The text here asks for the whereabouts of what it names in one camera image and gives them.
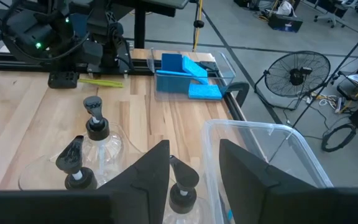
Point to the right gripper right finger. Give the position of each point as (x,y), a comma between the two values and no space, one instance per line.
(253,199)

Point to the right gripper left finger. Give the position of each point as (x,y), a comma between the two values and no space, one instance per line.
(141,199)

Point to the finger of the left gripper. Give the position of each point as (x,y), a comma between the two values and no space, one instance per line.
(63,80)

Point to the blue dish brush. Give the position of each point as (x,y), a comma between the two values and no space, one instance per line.
(229,214)

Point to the yellow-green dish brush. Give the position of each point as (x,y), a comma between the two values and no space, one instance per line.
(104,82)

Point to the clear soap pump bottle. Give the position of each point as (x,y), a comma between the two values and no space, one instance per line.
(97,127)
(73,155)
(183,193)

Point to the blue scrub sponge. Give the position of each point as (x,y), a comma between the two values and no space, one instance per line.
(171,62)
(171,82)
(194,68)
(204,91)

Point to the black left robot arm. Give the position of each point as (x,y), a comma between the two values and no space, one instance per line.
(42,31)

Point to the large clear plastic bin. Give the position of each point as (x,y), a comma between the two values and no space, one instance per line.
(278,146)

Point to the black curved clamp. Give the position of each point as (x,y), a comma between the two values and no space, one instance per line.
(242,88)

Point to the black floor fan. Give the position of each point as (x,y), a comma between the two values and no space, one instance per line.
(296,76)

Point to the small clear plastic bin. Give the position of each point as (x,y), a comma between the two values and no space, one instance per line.
(225,70)

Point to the black floor case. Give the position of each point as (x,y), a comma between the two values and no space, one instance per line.
(284,24)

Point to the white bag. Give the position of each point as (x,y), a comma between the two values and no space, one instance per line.
(286,7)

